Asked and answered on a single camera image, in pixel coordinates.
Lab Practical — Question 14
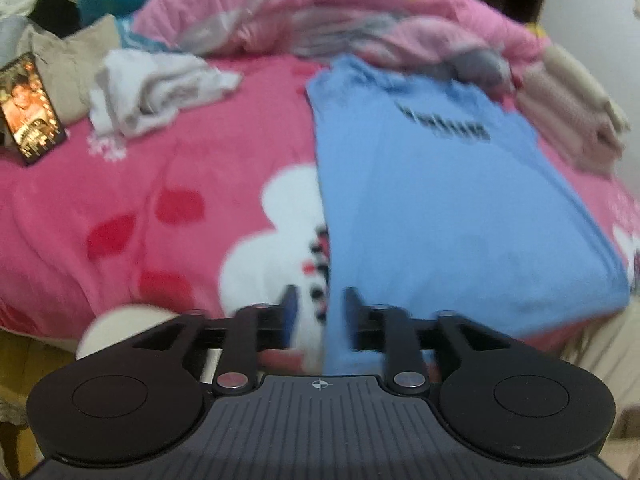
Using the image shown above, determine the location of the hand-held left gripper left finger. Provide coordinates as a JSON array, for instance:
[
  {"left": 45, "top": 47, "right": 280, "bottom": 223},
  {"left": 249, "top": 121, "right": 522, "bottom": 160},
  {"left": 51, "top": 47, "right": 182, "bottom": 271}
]
[{"left": 131, "top": 285, "right": 303, "bottom": 396}]

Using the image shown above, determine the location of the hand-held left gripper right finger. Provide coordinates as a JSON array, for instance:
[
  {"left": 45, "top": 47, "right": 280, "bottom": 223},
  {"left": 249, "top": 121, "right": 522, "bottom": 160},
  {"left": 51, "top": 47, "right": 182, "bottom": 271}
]
[{"left": 342, "top": 286, "right": 506, "bottom": 396}]

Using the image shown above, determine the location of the blue t-shirt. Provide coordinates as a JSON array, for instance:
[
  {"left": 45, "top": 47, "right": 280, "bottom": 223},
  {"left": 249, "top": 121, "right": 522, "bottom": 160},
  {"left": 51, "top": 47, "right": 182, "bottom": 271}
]
[{"left": 305, "top": 56, "right": 632, "bottom": 376}]

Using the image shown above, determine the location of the person's beige clothing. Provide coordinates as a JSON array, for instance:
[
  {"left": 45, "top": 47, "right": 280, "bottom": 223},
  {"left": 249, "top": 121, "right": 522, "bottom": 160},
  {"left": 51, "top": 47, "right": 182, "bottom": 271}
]
[{"left": 76, "top": 304, "right": 640, "bottom": 411}]

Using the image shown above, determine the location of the white garment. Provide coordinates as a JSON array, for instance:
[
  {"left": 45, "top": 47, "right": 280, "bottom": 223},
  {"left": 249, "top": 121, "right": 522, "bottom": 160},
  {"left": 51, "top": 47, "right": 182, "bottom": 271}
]
[{"left": 89, "top": 49, "right": 243, "bottom": 138}]

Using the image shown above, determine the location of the pale pink folded cloth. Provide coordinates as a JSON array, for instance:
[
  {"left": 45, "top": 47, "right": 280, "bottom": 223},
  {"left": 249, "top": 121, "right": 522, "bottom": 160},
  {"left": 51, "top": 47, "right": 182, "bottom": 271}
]
[{"left": 515, "top": 90, "right": 623, "bottom": 176}]

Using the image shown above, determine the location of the pink checked folded cloth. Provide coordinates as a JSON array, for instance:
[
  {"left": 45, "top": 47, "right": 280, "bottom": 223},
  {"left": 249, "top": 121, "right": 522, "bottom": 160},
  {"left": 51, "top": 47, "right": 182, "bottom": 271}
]
[{"left": 520, "top": 67, "right": 626, "bottom": 158}]

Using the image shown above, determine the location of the pink patterned quilt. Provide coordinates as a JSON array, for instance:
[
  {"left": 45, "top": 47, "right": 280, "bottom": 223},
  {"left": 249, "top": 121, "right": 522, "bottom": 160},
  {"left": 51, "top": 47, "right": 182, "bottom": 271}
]
[{"left": 132, "top": 0, "right": 548, "bottom": 96}]

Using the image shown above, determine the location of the cream folded towel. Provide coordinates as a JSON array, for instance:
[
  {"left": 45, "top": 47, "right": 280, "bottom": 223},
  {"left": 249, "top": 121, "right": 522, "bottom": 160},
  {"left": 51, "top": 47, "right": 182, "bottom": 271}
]
[{"left": 542, "top": 42, "right": 631, "bottom": 133}]

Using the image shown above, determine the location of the smartphone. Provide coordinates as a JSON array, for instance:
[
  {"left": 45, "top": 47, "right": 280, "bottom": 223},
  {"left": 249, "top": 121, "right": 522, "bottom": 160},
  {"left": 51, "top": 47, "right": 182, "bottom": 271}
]
[{"left": 0, "top": 51, "right": 68, "bottom": 167}]

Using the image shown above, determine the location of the beige garment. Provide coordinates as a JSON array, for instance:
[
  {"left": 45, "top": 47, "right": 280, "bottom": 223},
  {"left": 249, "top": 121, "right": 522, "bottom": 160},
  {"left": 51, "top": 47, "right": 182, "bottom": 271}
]
[{"left": 22, "top": 14, "right": 123, "bottom": 126}]

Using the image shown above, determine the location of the black cloth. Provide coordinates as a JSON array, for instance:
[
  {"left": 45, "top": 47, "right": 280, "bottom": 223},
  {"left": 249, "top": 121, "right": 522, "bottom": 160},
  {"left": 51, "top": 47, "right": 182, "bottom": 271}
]
[{"left": 30, "top": 0, "right": 83, "bottom": 38}]

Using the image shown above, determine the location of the light blue denim garment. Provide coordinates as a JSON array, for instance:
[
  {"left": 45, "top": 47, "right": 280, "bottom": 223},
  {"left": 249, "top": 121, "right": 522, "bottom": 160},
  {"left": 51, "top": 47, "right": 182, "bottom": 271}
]
[{"left": 0, "top": 15, "right": 31, "bottom": 66}]

